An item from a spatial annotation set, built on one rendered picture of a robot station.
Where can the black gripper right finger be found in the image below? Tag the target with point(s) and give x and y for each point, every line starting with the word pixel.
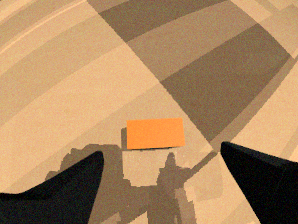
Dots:
pixel 269 183

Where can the orange block with dark blue square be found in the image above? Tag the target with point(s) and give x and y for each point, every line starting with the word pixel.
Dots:
pixel 153 134

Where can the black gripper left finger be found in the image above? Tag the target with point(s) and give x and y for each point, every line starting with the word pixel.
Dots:
pixel 67 198

